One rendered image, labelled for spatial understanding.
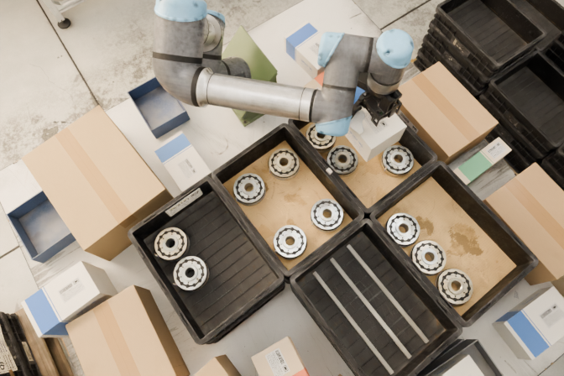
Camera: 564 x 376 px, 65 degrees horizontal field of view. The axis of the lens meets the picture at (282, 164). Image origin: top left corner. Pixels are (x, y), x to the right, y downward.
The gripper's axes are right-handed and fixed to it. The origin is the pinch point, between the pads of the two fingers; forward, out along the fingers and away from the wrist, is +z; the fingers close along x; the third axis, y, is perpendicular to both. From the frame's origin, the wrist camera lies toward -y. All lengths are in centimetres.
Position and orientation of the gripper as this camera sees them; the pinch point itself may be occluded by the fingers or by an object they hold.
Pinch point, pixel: (364, 115)
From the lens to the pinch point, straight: 125.9
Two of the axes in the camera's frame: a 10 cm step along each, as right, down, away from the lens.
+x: 8.3, -5.3, 1.8
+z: 0.2, 3.6, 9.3
